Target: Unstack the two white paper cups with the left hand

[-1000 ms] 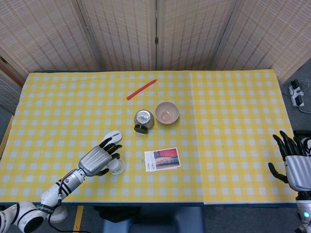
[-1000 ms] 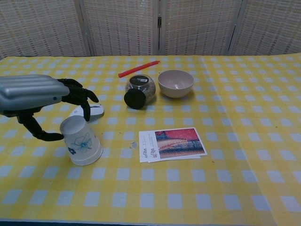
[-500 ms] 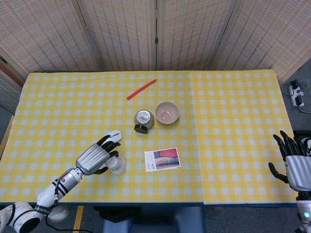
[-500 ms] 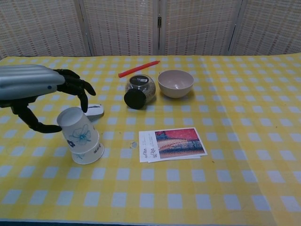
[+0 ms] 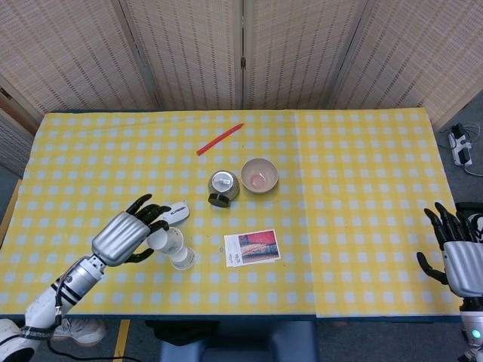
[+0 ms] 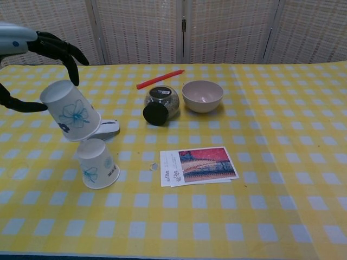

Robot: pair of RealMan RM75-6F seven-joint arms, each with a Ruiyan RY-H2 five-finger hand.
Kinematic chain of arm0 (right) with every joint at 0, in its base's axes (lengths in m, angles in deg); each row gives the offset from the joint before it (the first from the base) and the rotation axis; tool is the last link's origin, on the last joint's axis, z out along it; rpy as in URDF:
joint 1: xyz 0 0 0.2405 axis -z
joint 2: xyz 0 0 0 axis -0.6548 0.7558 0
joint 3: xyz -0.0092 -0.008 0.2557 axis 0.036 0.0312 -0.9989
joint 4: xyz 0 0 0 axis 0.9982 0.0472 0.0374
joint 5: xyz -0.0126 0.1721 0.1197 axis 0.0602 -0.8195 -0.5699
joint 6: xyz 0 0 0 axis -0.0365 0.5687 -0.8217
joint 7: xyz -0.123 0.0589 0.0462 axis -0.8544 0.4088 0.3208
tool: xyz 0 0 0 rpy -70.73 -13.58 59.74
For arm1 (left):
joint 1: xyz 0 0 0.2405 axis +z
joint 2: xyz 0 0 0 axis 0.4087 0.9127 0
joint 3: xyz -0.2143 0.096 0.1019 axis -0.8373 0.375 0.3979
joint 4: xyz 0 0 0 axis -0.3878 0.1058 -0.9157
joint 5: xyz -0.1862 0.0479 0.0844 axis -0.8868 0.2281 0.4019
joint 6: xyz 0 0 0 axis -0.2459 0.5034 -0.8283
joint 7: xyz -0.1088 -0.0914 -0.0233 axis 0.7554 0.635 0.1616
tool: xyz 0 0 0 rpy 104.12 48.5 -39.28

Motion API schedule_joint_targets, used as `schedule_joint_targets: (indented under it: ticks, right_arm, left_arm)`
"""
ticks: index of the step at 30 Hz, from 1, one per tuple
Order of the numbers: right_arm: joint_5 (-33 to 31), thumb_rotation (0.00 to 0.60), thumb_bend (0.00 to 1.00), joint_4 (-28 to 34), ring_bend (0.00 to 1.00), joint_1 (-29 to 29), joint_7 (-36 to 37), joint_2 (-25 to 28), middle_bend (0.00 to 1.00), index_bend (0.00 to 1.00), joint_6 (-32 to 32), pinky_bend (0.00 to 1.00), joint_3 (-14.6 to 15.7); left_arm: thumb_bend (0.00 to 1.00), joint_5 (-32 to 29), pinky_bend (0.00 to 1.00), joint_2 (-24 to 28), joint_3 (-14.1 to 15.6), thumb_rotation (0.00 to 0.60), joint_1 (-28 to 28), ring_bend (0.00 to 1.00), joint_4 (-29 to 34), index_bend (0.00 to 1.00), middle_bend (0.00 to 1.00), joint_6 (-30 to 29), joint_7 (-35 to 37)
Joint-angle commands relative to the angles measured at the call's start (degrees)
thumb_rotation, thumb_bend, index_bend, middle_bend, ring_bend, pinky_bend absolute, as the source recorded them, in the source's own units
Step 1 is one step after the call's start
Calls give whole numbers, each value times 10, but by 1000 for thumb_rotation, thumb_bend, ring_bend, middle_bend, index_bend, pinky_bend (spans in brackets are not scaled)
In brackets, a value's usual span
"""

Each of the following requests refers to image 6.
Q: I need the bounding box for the white postcard underneath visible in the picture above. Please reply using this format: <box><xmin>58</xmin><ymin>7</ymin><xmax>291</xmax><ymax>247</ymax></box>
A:
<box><xmin>170</xmin><ymin>178</ymin><xmax>233</xmax><ymax>189</ymax></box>

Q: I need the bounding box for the woven folding screen panel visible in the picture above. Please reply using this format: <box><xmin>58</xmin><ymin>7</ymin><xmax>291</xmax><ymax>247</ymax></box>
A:
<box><xmin>267</xmin><ymin>0</ymin><xmax>347</xmax><ymax>64</ymax></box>
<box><xmin>0</xmin><ymin>0</ymin><xmax>105</xmax><ymax>67</ymax></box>
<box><xmin>92</xmin><ymin>0</ymin><xmax>188</xmax><ymax>65</ymax></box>
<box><xmin>184</xmin><ymin>0</ymin><xmax>281</xmax><ymax>64</ymax></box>

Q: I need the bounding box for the white paper cup blue flower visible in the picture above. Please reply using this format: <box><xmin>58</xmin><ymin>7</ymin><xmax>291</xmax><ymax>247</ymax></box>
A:
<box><xmin>76</xmin><ymin>138</ymin><xmax>120</xmax><ymax>190</ymax></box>
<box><xmin>40</xmin><ymin>80</ymin><xmax>101</xmax><ymax>142</ymax></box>

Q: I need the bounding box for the beige bowl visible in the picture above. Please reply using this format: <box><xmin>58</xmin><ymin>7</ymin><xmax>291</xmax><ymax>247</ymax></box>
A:
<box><xmin>181</xmin><ymin>80</ymin><xmax>224</xmax><ymax>114</ymax></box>

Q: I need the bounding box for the large yellow checkered tablecloth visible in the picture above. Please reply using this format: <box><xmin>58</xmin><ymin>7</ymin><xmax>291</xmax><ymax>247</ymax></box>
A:
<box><xmin>0</xmin><ymin>63</ymin><xmax>320</xmax><ymax>257</ymax></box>

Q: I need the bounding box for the red candle stick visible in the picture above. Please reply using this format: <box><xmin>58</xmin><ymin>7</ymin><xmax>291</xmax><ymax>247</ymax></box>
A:
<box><xmin>136</xmin><ymin>69</ymin><xmax>185</xmax><ymax>89</ymax></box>

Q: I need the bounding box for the round glass jar black lid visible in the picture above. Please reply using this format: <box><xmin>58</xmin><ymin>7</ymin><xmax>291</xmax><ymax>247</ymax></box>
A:
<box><xmin>143</xmin><ymin>85</ymin><xmax>181</xmax><ymax>127</ymax></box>

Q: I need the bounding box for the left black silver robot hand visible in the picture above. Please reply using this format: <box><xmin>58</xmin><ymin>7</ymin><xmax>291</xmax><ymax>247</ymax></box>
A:
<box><xmin>0</xmin><ymin>23</ymin><xmax>89</xmax><ymax>112</ymax></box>

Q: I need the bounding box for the white silver computer mouse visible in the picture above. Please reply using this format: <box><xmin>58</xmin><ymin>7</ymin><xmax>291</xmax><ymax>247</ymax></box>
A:
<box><xmin>93</xmin><ymin>118</ymin><xmax>120</xmax><ymax>142</ymax></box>

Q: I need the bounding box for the red picture postcard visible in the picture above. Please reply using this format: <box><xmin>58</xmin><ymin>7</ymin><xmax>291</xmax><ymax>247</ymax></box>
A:
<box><xmin>159</xmin><ymin>146</ymin><xmax>240</xmax><ymax>187</ymax></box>

